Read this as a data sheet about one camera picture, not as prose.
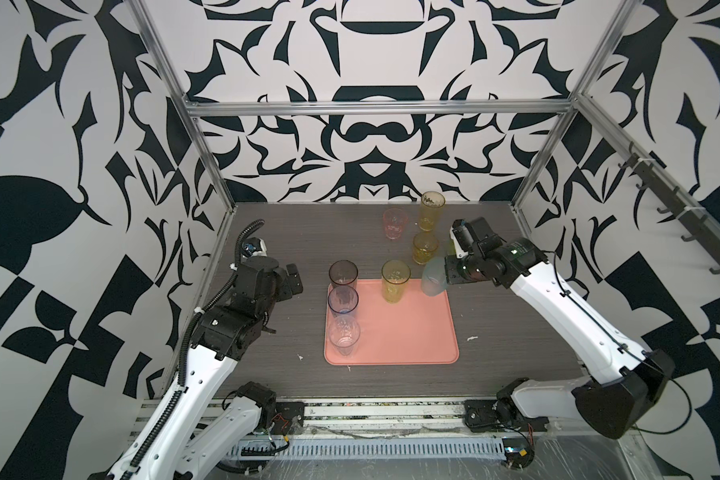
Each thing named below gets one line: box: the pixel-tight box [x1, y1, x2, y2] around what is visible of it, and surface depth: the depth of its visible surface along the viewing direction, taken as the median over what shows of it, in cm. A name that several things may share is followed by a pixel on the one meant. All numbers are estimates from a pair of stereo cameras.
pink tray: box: [324, 279, 460, 366], surface depth 91 cm
